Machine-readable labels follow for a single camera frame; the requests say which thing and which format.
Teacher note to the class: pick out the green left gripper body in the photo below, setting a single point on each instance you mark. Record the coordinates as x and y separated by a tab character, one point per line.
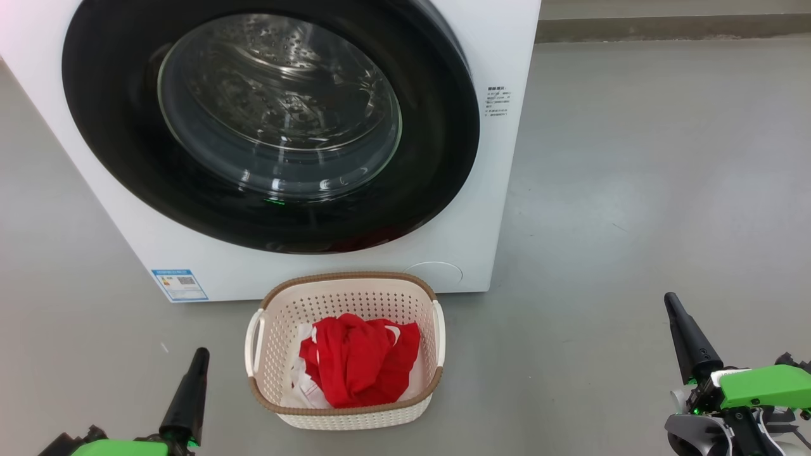
120	448

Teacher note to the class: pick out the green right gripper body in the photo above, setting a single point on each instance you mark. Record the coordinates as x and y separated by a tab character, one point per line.
766	386

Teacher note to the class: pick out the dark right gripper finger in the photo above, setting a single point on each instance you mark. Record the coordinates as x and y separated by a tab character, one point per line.
694	348

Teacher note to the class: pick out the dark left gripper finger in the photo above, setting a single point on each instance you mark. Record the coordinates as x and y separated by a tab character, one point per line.
187	405

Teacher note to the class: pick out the white garment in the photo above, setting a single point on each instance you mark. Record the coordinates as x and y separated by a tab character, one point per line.
304	389

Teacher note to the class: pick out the red garment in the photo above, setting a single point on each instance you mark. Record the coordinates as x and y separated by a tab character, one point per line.
361	361

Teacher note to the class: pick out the black round glass washer door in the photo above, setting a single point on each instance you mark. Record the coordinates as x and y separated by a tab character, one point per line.
114	126

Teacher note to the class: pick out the cream perforated laundry basket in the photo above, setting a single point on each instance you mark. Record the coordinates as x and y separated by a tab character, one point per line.
348	294

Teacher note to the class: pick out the white front-load washing machine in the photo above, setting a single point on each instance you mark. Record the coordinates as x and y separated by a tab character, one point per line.
500	190

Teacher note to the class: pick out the blue energy label sticker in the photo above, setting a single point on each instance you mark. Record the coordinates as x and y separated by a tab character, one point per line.
180	285

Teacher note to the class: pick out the round white filter cover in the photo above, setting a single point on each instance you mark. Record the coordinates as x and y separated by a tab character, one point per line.
437	277

